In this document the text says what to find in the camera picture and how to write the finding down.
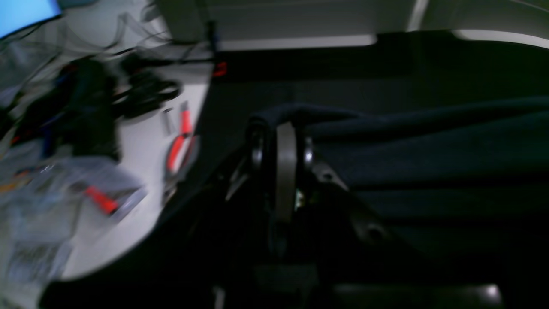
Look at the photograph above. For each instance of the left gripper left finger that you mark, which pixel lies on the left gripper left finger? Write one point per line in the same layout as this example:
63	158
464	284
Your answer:
250	188

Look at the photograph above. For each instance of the black table cloth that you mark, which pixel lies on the black table cloth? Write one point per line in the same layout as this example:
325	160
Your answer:
337	252

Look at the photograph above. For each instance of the red black clamp far-left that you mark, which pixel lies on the red black clamp far-left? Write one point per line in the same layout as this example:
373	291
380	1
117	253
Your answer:
220	69

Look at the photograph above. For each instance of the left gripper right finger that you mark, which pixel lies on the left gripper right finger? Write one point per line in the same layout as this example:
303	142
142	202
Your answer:
295	159

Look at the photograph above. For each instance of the dark navy t-shirt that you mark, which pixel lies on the dark navy t-shirt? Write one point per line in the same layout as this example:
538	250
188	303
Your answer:
482	163

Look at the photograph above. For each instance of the clear plastic bag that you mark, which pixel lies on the clear plastic bag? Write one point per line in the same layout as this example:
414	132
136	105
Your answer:
74	216

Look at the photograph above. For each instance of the red handled pliers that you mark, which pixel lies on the red handled pliers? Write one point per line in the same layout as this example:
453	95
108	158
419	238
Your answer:
181	153

